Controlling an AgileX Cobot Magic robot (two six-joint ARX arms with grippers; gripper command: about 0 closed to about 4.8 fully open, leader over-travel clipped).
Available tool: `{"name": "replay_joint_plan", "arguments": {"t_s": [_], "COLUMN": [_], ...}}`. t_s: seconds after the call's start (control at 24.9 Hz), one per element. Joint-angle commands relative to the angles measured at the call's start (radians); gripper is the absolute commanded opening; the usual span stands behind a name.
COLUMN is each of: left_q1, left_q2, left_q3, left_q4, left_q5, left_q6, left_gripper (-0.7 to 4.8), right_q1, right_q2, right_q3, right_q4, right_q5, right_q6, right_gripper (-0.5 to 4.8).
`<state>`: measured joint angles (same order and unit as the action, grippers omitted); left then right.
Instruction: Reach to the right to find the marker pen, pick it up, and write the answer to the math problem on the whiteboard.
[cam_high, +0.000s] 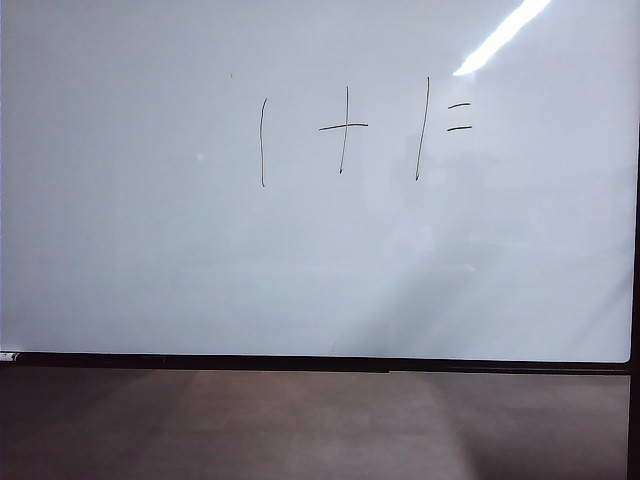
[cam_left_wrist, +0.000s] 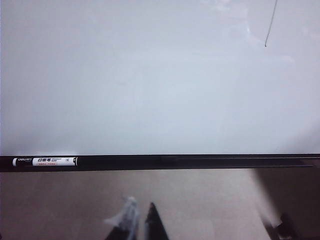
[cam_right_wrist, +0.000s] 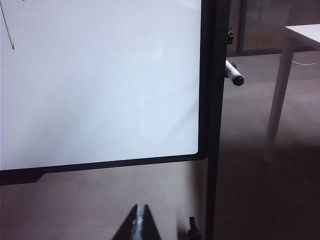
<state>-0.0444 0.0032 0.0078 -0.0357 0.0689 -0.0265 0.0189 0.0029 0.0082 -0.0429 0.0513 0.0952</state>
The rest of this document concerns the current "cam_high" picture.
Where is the black whiteboard bottom rail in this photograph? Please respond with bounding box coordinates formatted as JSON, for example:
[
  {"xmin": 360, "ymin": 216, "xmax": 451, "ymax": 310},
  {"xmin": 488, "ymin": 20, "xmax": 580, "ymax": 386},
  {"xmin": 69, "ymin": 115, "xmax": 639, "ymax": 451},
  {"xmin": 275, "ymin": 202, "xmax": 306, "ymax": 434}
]
[{"xmin": 0, "ymin": 351, "xmax": 640, "ymax": 375}]

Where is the white whiteboard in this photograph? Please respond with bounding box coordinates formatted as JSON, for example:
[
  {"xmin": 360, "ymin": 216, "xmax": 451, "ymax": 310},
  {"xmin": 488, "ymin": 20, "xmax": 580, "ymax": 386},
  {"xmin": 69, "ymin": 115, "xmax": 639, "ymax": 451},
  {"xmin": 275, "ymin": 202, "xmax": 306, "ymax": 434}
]
[{"xmin": 0, "ymin": 0, "xmax": 635, "ymax": 363}]

